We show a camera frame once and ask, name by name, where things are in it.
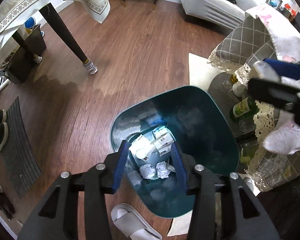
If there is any large white cardboard box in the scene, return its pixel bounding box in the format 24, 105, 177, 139
129, 135, 156, 161

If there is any torn white printed box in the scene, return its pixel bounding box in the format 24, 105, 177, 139
152, 126, 174, 156

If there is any dark teal trash bin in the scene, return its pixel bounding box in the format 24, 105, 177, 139
110, 86, 239, 218

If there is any pink cartoon tablecloth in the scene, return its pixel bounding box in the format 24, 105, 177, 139
245, 4, 300, 155

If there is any green glass bottle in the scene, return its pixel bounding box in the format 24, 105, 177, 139
229, 96, 259, 122

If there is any grey plaid fringed cloth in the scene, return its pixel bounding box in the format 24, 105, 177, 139
209, 15, 300, 192

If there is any dark ribbed floor mat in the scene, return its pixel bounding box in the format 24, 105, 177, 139
1, 98, 42, 198

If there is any framed picture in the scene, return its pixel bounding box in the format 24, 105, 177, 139
266, 0, 282, 10

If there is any white slipper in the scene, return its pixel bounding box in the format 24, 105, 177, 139
111, 203, 162, 240

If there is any grey armchair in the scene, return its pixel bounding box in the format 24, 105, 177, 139
180, 0, 258, 29

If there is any dark wooden table leg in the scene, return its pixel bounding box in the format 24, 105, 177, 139
39, 3, 97, 75

